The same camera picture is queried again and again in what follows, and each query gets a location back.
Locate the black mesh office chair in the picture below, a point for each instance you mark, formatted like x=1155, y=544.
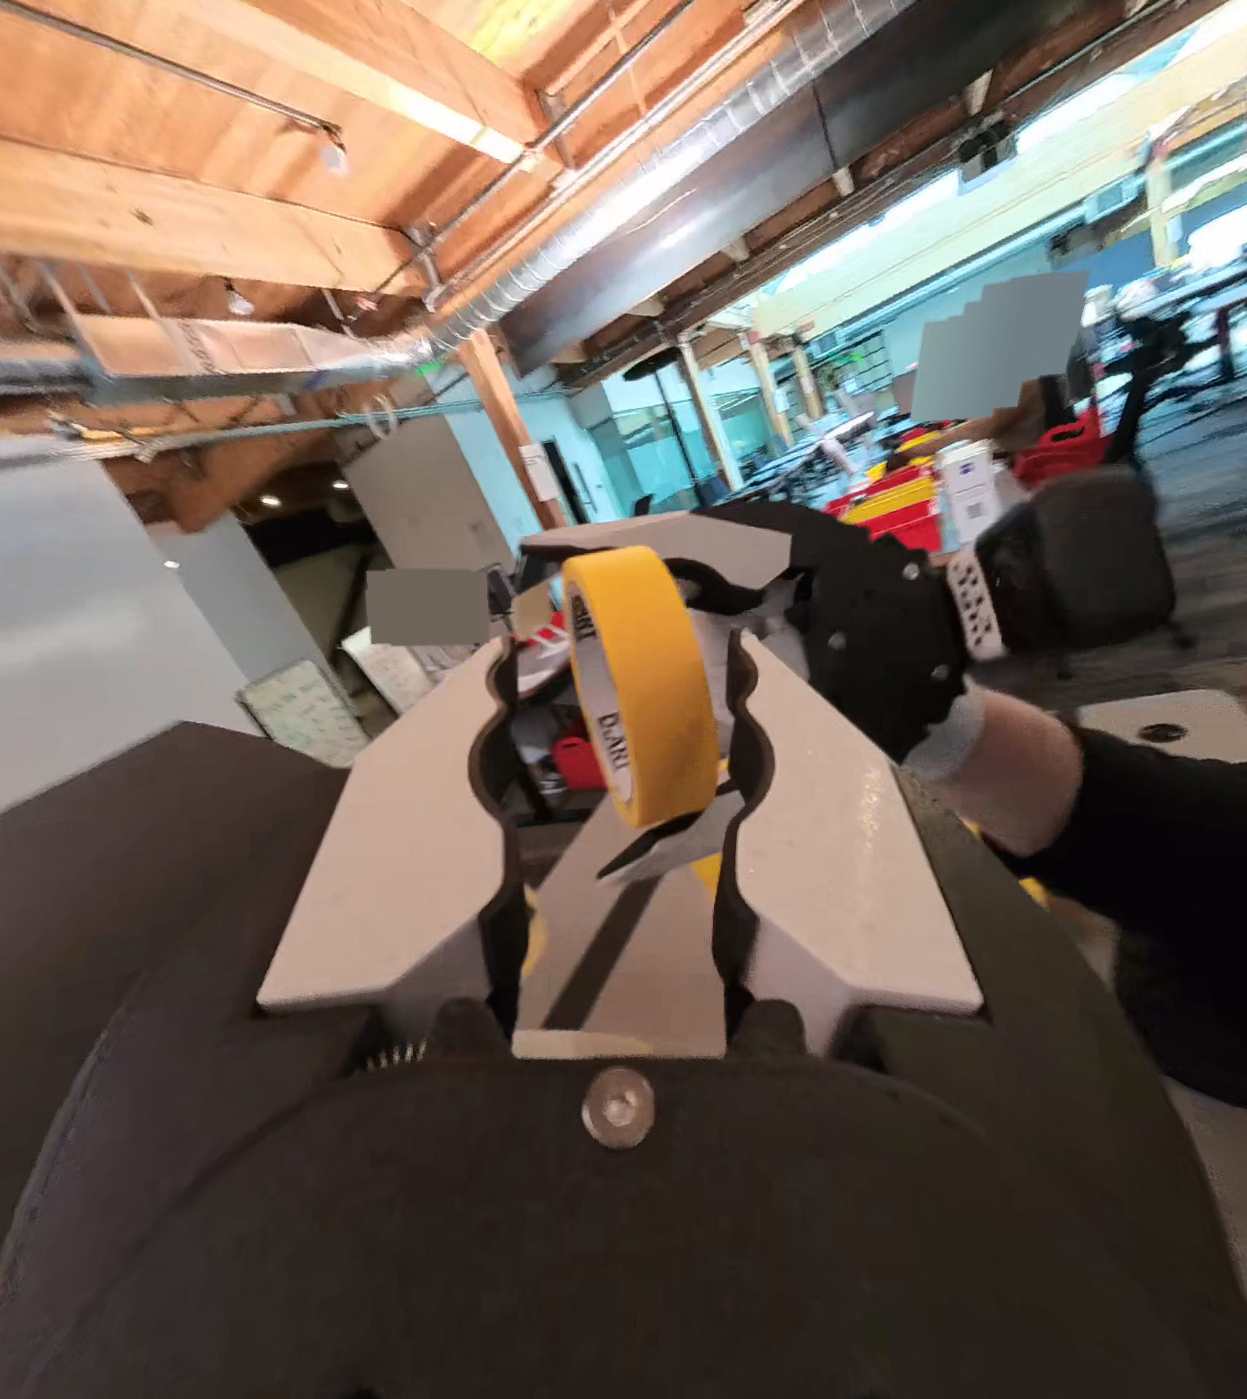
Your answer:
x=1129, y=417

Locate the silver ventilation ducts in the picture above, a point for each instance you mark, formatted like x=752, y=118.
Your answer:
x=582, y=241

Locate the handwritten whiteboard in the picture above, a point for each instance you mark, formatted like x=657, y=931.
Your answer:
x=394, y=671
x=303, y=711

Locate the long red bin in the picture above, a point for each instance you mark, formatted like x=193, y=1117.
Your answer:
x=896, y=518

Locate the yellow tape roll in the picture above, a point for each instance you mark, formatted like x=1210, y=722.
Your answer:
x=657, y=678

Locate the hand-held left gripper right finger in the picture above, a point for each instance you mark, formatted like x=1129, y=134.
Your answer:
x=854, y=874

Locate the red bag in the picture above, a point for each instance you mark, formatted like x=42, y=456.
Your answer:
x=1058, y=452

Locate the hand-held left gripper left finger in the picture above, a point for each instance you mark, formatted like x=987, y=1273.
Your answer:
x=394, y=874

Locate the red storage bin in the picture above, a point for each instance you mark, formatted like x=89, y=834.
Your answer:
x=582, y=763

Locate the yellow plastic bin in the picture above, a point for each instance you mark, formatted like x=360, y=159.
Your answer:
x=707, y=874

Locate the person's right hand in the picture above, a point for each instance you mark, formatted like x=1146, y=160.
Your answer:
x=944, y=736

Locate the black sheet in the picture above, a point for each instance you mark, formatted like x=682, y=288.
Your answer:
x=89, y=874

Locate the white card display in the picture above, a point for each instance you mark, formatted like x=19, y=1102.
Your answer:
x=968, y=495

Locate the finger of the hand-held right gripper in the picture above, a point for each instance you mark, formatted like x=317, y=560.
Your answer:
x=713, y=546
x=679, y=848

